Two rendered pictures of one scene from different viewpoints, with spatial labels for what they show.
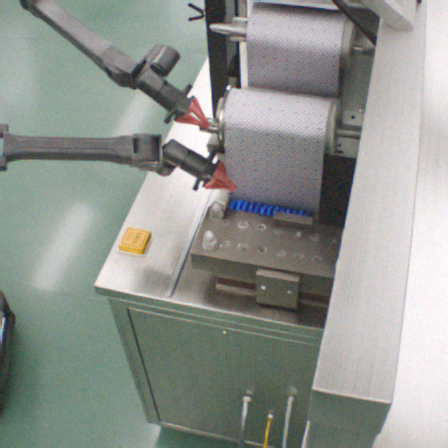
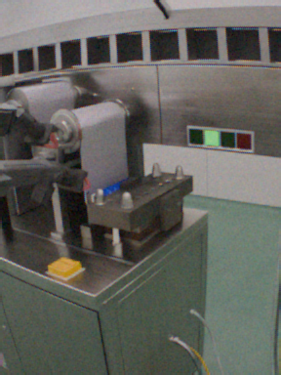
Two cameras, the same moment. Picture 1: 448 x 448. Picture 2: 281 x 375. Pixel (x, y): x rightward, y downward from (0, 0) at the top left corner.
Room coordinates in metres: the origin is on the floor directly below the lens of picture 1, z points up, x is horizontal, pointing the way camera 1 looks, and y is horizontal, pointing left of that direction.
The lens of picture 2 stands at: (0.64, 1.18, 1.48)
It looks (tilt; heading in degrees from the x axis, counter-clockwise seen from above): 18 degrees down; 287
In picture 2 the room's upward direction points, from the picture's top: 4 degrees counter-clockwise
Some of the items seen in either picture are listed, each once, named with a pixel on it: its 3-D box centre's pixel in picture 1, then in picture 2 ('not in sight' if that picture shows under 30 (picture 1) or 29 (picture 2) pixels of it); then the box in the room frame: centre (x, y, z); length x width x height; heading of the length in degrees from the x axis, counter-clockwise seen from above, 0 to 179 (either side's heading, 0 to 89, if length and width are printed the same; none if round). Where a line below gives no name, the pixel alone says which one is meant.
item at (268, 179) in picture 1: (273, 182); (105, 167); (1.16, -0.13, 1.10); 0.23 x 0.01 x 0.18; 72
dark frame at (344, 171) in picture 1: (296, 187); (93, 188); (1.24, -0.20, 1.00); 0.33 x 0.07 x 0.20; 72
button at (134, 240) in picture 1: (135, 240); (64, 268); (1.17, 0.24, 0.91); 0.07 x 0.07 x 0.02; 72
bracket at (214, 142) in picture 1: (221, 163); (56, 191); (1.30, 0.00, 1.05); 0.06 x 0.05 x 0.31; 72
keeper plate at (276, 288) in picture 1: (277, 289); (171, 209); (0.94, -0.12, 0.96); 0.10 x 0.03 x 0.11; 72
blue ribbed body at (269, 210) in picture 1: (272, 211); (113, 189); (1.14, -0.12, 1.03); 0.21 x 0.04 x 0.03; 72
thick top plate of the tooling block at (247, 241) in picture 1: (279, 250); (144, 197); (1.03, -0.13, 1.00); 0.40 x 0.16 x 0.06; 72
